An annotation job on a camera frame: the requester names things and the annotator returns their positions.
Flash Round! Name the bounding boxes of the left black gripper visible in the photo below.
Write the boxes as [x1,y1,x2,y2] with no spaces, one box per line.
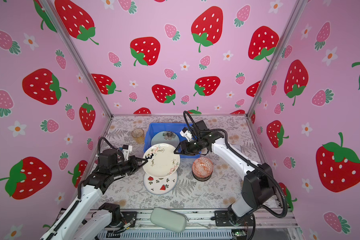
[111,156,148,179]

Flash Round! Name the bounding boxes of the pale green floral plate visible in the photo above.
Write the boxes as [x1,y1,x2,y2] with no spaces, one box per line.
[151,131,180,147]

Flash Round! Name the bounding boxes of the cream floral plate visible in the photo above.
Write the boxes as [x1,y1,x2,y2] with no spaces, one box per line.
[143,143,181,178]

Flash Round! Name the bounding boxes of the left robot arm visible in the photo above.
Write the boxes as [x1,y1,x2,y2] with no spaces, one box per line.
[41,145,148,240]

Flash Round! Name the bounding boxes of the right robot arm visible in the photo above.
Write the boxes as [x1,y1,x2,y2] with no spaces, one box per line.
[174,121,288,225]

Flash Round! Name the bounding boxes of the blue plastic bin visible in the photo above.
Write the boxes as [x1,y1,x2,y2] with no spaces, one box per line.
[144,123,187,152]

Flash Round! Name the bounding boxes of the amber glass cup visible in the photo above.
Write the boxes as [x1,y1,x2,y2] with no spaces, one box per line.
[131,128,145,144]

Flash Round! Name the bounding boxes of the red patterned bowl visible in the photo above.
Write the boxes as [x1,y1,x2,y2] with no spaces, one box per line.
[192,157,214,177]

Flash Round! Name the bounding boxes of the dark bottom bowl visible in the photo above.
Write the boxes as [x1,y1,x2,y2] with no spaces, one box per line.
[192,173,212,182]

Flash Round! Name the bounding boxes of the yellow can white lid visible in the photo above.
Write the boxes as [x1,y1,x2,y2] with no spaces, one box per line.
[231,145,242,153]

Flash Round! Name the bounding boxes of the grey-green pouch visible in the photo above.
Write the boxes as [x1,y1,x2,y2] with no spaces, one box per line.
[150,208,187,233]

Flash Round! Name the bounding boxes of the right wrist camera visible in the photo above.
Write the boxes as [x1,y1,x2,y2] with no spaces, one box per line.
[180,127,194,142]

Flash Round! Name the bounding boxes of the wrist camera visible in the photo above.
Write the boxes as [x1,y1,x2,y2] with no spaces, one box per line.
[119,145,133,161]
[180,127,194,142]

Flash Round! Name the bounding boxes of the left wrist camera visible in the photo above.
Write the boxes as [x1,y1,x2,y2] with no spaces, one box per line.
[119,145,133,161]

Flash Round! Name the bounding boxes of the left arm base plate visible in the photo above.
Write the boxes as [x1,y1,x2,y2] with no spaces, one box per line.
[107,211,138,228]

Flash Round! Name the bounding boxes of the aluminium front rail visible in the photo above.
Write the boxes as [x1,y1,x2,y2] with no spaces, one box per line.
[108,208,299,233]

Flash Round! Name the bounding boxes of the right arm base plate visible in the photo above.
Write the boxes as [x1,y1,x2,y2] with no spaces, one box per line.
[211,210,256,227]

